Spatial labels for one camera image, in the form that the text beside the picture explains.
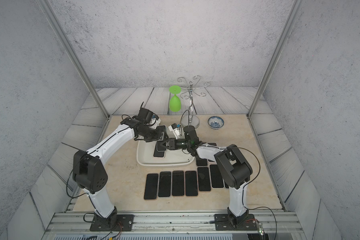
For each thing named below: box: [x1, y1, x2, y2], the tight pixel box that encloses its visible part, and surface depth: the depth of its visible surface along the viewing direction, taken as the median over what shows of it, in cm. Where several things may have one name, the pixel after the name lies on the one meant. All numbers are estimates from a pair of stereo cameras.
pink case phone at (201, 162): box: [196, 158, 208, 166], surface depth 96 cm
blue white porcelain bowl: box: [207, 116, 225, 130], surface depth 116 cm
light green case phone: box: [158, 171, 171, 197], surface depth 86 cm
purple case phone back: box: [153, 147, 165, 158], surface depth 98 cm
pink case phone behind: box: [172, 170, 185, 196], surface depth 89 cm
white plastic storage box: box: [136, 137, 195, 167], surface depth 98 cm
